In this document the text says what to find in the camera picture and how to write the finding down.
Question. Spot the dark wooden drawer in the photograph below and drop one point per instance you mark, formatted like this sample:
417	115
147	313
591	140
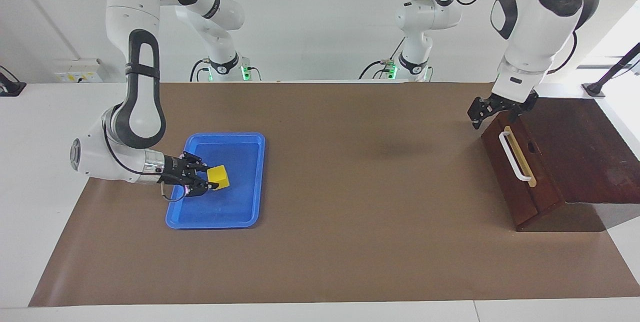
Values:
540	197

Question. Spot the brown paper table mat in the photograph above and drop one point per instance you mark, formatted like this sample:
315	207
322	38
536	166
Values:
350	212

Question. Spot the blue plastic tray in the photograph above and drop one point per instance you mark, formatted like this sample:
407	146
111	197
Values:
235	202

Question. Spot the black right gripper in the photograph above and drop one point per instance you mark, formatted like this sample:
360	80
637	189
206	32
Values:
176	171

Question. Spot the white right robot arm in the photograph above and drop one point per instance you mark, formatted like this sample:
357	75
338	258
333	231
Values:
130	11

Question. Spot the yellow block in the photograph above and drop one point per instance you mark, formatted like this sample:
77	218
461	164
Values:
219	177

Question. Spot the dark wooden drawer cabinet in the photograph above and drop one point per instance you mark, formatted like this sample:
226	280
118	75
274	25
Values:
580	151

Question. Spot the small black clamp mount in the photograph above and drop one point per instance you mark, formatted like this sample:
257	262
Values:
10	89

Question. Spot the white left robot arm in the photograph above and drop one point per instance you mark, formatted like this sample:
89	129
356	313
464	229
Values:
535	31

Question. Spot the white wall power outlet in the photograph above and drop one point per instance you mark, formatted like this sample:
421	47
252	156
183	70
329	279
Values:
77	71

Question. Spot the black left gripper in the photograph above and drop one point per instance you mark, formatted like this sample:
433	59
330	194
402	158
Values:
512	101

